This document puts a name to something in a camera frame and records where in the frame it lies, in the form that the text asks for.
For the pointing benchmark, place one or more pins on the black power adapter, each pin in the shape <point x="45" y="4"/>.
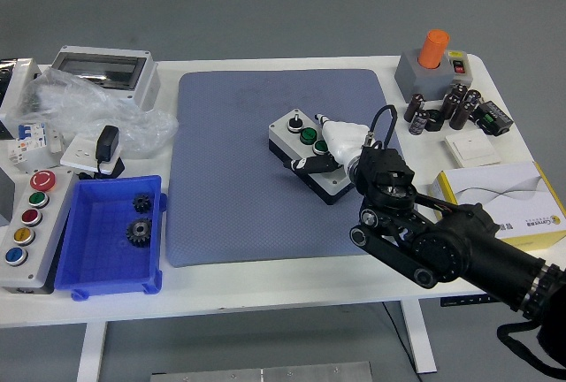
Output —
<point x="107" y="143"/>

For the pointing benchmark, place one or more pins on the white wall switch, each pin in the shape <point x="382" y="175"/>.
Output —
<point x="472" y="147"/>

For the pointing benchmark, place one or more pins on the grey metal box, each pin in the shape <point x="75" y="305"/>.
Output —
<point x="5" y="196"/>

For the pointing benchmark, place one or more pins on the white wall socket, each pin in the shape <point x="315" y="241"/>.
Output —
<point x="77" y="152"/>

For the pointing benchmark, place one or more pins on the grey five-button control box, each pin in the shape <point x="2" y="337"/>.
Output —
<point x="48" y="240"/>

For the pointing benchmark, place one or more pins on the white table leg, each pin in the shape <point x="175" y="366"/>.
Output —
<point x="92" y="351"/>
<point x="420" y="338"/>

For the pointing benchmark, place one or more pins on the large black gear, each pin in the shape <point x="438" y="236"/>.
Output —
<point x="139" y="232"/>

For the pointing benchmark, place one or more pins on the grey metal plate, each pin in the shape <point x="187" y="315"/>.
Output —
<point x="265" y="373"/>

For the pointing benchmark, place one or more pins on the white blue circuit breaker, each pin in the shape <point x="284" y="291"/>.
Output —
<point x="32" y="134"/>

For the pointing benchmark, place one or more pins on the blue plastic bin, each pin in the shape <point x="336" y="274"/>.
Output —
<point x="101" y="249"/>

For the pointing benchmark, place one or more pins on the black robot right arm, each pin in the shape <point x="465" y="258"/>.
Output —
<point x="464" y="245"/>

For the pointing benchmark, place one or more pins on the black module with green terminals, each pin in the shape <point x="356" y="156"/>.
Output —
<point x="495" y="117"/>

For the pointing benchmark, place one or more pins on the grey four-button control box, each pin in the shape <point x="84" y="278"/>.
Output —
<point x="283" y="136"/>

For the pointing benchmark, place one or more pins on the black table control panel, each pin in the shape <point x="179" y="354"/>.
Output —
<point x="460" y="301"/>

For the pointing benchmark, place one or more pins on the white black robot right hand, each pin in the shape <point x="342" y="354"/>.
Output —
<point x="342" y="136"/>

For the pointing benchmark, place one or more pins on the dark brown cylindrical capacitor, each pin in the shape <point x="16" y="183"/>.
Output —
<point x="418" y="124"/>
<point x="460" y="90"/>
<point x="472" y="98"/>
<point x="451" y="105"/>
<point x="416" y="105"/>
<point x="460" y="116"/>

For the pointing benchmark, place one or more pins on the grey-blue table mat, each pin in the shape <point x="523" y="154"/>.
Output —
<point x="221" y="134"/>

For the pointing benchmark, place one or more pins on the orange cylinder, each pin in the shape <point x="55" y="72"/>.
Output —
<point x="434" y="48"/>

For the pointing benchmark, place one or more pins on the white orange-marked circuit breaker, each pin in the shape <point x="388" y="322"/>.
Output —
<point x="17" y="152"/>

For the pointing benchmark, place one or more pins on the white yellow cardboard box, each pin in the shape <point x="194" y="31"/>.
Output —
<point x="495" y="187"/>

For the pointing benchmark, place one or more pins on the clear plastic bag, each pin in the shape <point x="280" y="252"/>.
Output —
<point x="88" y="103"/>

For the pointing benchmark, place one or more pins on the grey base with rocker switch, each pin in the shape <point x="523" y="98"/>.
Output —
<point x="411" y="81"/>

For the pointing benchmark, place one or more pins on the white grey electrical box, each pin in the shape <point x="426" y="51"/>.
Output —
<point x="20" y="79"/>

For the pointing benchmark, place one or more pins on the small black gear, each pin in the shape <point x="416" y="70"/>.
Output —
<point x="142" y="203"/>

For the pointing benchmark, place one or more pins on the grey enclosure with clear window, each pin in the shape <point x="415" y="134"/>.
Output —
<point x="146" y="86"/>

